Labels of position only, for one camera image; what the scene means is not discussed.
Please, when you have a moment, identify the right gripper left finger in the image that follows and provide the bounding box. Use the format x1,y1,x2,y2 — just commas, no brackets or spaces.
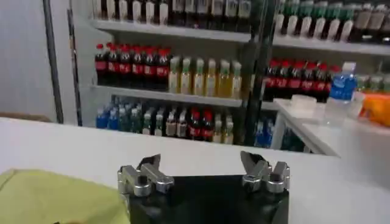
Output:
117,153,175,197

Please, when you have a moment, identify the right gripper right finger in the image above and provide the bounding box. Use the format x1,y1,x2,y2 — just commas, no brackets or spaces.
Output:
239,150,291,194

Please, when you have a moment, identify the yellow-green cloth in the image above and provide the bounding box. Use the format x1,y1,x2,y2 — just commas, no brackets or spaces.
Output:
0,169,131,224

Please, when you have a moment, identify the white plastic container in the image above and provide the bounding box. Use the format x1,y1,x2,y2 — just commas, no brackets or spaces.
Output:
289,94,317,118

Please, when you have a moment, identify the white side table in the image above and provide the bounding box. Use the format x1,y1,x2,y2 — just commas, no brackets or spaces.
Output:
271,97,390,183

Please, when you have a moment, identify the shelf rack with drink bottles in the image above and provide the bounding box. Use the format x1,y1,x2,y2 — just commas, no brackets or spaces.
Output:
90,0,390,153

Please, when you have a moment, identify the clear blue-label water bottle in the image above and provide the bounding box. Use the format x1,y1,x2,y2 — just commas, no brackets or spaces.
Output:
324,61,358,125

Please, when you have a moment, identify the orange cloth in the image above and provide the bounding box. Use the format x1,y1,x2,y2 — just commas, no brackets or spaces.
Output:
359,93,390,128

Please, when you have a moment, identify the thin dark upright pole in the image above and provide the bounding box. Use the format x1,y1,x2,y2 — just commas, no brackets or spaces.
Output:
66,0,83,127

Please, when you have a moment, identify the grey upright pole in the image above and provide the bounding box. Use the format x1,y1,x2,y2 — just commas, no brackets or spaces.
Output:
41,0,65,124

